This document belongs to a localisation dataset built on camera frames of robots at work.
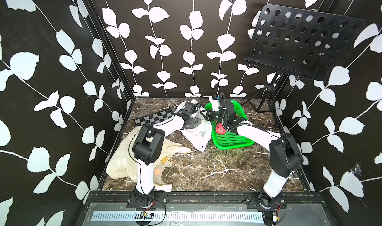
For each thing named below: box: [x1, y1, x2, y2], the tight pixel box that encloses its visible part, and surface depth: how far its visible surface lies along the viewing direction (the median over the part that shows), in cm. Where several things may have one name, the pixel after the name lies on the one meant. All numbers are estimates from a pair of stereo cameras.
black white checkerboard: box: [133, 108, 174, 127], surface depth 106 cm
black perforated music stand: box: [240, 0, 367, 136], surface depth 66 cm
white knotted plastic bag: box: [179, 119, 213, 153], surface depth 83 cm
